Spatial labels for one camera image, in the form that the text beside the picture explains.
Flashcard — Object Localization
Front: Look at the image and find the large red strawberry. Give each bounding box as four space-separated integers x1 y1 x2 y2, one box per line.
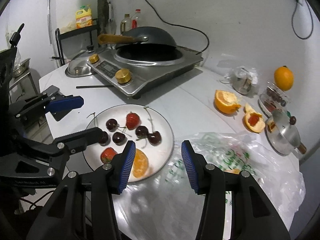
100 147 117 164

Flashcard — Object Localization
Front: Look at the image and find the large orange segment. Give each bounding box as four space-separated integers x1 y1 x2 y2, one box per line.
132 149 149 178

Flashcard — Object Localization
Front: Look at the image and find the dark cherry with stem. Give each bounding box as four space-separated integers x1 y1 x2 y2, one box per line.
135 126 149 140

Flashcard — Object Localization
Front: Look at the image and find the small red strawberry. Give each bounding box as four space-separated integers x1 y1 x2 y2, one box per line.
126 112 140 130

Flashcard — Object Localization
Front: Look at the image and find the small orange segment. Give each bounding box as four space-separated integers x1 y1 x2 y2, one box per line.
225 168 241 174

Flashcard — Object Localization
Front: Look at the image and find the black phone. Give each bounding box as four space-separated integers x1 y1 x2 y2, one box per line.
43 85 72 121

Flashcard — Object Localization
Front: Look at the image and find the black chopstick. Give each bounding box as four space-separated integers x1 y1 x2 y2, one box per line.
75 85 114 89

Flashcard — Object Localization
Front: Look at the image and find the steel dome lid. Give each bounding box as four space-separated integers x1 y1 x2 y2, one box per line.
65 45 95 78

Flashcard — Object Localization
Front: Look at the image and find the white round plate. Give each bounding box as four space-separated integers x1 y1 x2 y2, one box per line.
83 105 174 183

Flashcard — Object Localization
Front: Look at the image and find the clear printed plastic bag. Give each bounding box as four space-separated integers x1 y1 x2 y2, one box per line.
114 133 305 239

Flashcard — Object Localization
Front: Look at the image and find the black metal rack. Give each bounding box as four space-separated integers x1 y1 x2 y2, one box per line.
52 18 100 67

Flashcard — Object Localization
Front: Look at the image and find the silver induction cooker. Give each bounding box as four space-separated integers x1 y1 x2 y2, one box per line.
87 47 203 99

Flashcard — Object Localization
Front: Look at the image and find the half peeled orange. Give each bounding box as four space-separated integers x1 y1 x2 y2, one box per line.
214 90 241 114

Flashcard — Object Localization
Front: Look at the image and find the orange peel piece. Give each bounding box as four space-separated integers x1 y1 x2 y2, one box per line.
244 103 265 133

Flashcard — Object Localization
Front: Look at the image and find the yellow detergent jug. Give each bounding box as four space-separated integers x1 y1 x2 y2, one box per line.
75 5 93 29

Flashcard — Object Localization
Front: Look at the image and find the small steel pot with lid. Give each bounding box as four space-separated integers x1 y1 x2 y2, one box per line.
265 109 306 156

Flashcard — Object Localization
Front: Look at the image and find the oil bottle yellow cap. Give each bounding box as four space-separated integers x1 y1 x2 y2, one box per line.
120 14 132 35

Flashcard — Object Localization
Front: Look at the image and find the steel cup in plastic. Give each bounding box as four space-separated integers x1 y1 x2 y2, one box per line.
220 66 259 96

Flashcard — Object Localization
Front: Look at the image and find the clear container with cherries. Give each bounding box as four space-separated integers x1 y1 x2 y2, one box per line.
258 81 290 118

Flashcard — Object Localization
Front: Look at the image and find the oil bottle red cap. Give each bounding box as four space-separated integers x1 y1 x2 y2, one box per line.
131 9 143 29

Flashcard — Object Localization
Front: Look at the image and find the whole orange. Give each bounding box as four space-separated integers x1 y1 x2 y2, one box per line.
274 66 294 91

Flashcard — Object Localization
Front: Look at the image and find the black wok with wooden handle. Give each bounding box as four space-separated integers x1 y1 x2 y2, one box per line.
98 27 182 62

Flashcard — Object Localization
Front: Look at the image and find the black power cable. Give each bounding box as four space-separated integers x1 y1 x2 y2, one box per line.
126 0 210 55

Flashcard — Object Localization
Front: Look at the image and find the black wall cable loop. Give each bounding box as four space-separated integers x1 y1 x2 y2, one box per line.
291 0 315 41

